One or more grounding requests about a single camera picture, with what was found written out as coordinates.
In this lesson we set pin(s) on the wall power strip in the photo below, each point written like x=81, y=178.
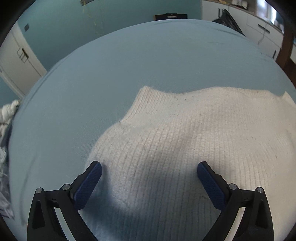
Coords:
x=85, y=2

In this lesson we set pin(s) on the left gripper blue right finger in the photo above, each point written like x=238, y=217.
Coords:
x=256, y=222

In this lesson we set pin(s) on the grey wall switch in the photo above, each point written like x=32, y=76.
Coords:
x=26, y=27

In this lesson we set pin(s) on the white bedroom door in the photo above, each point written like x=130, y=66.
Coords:
x=20, y=67

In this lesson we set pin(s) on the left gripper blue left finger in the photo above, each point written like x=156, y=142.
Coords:
x=43, y=223

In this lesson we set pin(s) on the white drawer cabinet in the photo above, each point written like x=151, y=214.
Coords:
x=257, y=25

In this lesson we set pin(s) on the black and white box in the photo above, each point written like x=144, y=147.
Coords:
x=169, y=16

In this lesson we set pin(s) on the grey crumpled garment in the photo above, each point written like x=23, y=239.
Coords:
x=6, y=208

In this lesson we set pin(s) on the cream and blue knit sweater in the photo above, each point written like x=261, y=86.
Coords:
x=149, y=189

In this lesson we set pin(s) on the white puffy duvet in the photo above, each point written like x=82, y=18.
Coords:
x=7, y=113

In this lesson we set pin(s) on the light blue bed sheet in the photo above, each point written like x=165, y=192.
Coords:
x=93, y=88

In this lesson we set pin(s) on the black plastic bag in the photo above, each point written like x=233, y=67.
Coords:
x=224, y=18

